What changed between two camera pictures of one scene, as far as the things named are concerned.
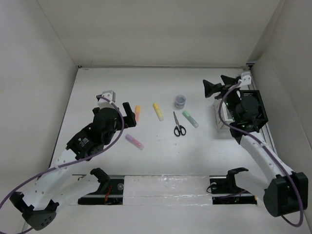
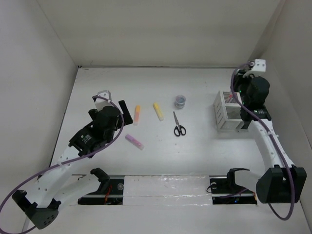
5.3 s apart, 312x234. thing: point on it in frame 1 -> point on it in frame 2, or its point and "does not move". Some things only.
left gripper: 129,118 does not move
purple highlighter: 134,142 does not move
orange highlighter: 137,113 does not move
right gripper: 210,88 -> 239,78
